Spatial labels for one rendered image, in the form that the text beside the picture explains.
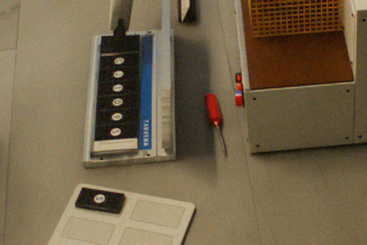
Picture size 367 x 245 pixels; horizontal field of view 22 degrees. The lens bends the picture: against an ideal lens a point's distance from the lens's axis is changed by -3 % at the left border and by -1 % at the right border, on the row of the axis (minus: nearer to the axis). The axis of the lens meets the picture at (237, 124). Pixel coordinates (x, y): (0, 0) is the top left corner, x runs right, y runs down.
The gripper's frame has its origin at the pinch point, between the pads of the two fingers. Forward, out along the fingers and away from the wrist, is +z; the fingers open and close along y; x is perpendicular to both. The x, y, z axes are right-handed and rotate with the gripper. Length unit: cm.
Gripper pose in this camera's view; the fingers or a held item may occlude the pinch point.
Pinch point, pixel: (119, 37)
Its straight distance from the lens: 236.6
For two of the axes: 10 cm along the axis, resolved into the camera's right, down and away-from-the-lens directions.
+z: -1.4, 7.1, 6.9
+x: 9.9, 0.6, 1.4
